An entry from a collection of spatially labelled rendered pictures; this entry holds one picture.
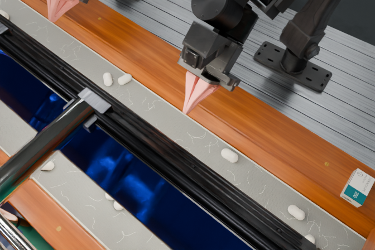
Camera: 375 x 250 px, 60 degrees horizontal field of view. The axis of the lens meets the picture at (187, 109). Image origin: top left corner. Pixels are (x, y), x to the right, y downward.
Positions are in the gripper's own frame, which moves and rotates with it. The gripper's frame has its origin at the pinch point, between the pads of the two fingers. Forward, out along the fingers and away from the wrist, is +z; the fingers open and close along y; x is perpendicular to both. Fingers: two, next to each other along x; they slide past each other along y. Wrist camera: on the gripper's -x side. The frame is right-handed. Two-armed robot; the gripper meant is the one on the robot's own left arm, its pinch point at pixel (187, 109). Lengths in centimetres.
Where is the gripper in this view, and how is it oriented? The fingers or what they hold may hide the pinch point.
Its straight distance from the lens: 57.9
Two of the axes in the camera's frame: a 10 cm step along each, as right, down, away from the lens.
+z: -4.7, 8.4, 2.5
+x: 4.0, -0.5, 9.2
